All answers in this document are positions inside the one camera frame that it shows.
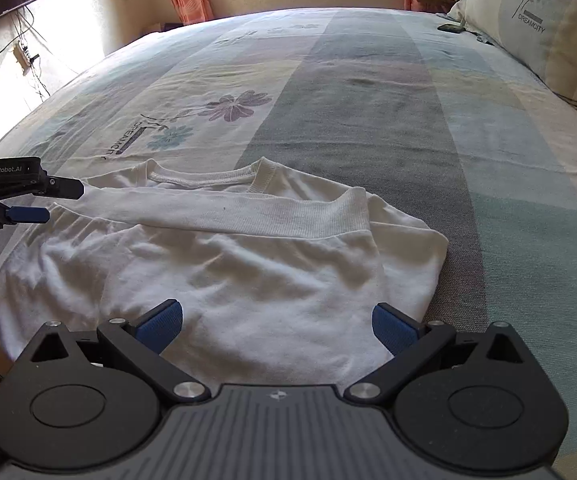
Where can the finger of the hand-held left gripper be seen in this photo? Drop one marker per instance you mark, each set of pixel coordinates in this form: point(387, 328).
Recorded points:
point(28, 215)
point(66, 189)

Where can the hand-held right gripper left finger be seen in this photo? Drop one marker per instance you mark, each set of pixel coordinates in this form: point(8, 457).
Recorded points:
point(161, 327)

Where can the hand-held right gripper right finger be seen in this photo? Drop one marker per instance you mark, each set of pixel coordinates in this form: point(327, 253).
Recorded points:
point(393, 330)

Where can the white printed sweatshirt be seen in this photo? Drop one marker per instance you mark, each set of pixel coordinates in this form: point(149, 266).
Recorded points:
point(243, 270)

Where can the white power strip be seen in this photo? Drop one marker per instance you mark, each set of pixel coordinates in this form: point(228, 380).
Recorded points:
point(24, 55)

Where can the pastel patchwork bed sheet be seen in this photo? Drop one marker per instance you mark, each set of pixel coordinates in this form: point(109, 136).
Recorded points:
point(393, 110)

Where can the black remote control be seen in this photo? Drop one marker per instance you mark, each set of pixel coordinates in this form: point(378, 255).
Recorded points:
point(451, 28)

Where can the wooden nightstand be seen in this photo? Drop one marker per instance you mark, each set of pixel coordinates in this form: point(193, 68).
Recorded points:
point(423, 1)

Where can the large floral printed pillow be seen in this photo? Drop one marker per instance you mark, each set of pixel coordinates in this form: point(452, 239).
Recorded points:
point(543, 20)

